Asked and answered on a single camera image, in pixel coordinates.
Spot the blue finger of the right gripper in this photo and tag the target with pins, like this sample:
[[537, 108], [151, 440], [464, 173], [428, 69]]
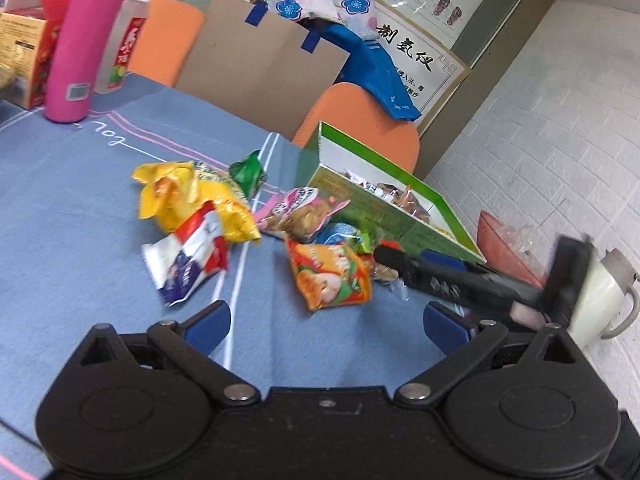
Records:
[[443, 282], [453, 263]]

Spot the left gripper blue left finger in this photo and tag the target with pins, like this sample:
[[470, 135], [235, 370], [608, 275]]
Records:
[[206, 329]]

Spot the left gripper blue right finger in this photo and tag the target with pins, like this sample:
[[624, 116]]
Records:
[[447, 330]]

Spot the red white blue snack packet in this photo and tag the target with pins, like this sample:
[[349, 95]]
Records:
[[184, 259]]

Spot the orange apple chips packet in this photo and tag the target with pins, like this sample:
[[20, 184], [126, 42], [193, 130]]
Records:
[[328, 276]]

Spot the yellow chips bag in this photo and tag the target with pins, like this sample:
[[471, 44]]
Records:
[[173, 191]]

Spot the pink peanut snack packet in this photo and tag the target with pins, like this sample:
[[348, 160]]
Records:
[[300, 213]]

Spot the red plastic bowl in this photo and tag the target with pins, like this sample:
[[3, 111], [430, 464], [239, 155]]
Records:
[[497, 253]]

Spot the white thermos jug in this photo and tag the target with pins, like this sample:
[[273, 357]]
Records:
[[608, 303]]

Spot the green white cardboard box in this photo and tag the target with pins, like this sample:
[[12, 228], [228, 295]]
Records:
[[329, 152]]

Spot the clear plastic wrap in bowl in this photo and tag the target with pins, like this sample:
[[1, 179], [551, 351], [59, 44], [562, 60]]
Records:
[[524, 243]]

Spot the dark clear snack packet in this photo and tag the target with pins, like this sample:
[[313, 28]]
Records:
[[403, 199]]

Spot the blue green small packet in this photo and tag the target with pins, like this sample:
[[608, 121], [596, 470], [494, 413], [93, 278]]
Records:
[[356, 239]]

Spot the blue tablecloth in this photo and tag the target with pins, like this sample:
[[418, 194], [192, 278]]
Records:
[[71, 242]]

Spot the small green candy packet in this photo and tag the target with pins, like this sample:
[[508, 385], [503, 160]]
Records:
[[248, 174]]

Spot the right orange chair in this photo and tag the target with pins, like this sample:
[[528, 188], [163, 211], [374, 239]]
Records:
[[353, 111]]

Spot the orange chair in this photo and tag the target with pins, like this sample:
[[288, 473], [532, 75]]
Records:
[[353, 111], [166, 38]]

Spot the blue fabric bag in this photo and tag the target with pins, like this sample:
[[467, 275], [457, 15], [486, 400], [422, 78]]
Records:
[[368, 66]]

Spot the left orange chair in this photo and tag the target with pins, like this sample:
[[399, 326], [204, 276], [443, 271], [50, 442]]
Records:
[[166, 38]]

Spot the red orange snack carton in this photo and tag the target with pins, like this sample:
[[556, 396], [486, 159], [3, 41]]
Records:
[[29, 33]]

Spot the pink thermos bottle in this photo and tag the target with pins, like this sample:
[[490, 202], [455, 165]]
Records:
[[77, 57]]

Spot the brown paper bag blue handles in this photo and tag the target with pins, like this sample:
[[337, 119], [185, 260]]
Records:
[[258, 66]]

